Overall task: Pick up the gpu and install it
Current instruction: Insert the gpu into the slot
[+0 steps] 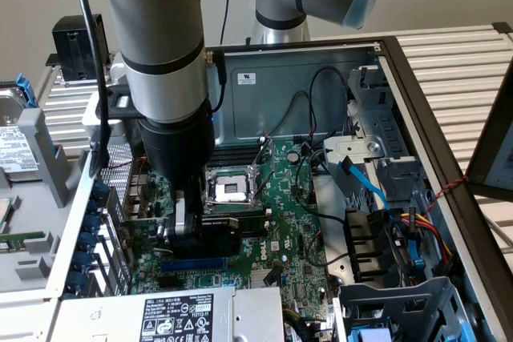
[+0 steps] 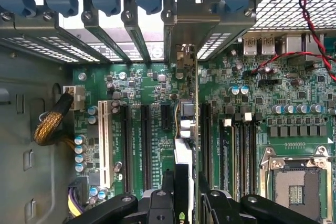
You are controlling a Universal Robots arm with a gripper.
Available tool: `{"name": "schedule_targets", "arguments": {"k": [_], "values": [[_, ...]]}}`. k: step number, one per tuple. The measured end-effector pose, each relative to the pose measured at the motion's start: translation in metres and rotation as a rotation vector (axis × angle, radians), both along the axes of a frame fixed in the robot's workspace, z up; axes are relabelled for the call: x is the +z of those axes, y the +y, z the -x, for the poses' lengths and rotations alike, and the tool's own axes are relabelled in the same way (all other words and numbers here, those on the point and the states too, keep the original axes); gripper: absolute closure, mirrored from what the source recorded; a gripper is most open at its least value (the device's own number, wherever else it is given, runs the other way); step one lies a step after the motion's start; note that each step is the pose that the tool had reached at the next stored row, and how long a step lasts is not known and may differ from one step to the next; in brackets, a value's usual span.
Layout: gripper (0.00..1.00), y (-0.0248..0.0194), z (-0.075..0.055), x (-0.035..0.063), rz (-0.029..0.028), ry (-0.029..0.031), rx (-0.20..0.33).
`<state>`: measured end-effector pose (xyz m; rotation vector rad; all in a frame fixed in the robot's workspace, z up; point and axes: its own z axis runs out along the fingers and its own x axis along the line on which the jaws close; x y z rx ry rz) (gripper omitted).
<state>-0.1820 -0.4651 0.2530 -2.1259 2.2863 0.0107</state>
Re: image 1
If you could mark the silver chipset heatsink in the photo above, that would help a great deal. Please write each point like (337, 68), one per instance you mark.
(258, 278)

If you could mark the green RAM stick with label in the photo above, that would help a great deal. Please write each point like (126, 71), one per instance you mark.
(252, 226)

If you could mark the green motherboard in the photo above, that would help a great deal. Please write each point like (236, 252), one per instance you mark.
(288, 198)

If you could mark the thin metal locking lever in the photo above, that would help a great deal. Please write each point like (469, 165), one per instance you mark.
(232, 202)

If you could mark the blue disk bracket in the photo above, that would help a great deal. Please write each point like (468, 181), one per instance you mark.
(27, 91)

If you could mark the green graphics card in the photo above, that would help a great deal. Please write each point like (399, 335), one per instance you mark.
(140, 230)

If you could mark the grey parts rack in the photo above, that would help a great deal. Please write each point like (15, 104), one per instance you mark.
(36, 206)

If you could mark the coin cell battery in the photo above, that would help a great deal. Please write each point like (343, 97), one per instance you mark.
(293, 156)

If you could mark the black RAM slot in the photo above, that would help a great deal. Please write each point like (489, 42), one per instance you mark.
(256, 212)
(240, 150)
(236, 162)

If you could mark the silver hard disk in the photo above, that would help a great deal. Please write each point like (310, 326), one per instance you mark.
(16, 146)

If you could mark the white sticker label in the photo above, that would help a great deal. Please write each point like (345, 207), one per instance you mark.
(246, 78)

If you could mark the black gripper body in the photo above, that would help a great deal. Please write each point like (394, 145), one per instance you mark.
(180, 150)

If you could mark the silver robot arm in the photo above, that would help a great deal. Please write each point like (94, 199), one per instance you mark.
(160, 37)

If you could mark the grey power supply with label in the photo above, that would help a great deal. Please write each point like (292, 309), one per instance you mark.
(120, 318)

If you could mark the open grey PC case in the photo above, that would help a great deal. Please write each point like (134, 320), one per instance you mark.
(280, 97)

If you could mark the blue expansion slot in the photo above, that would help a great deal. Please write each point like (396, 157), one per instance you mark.
(192, 264)

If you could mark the black table end cap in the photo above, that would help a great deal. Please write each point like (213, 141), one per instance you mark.
(503, 27)

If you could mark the silver disk bay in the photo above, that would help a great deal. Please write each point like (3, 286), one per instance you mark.
(384, 129)

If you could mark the metal socket cover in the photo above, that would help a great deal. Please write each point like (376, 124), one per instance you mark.
(265, 154)

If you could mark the dark framed panel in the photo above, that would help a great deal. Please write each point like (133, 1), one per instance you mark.
(485, 150)

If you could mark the short black expansion slot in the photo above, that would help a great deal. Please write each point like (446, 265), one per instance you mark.
(168, 282)

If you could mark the CPU socket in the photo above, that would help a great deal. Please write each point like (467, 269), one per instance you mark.
(230, 190)

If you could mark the grey metal drive cage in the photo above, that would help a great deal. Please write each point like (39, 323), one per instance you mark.
(421, 298)

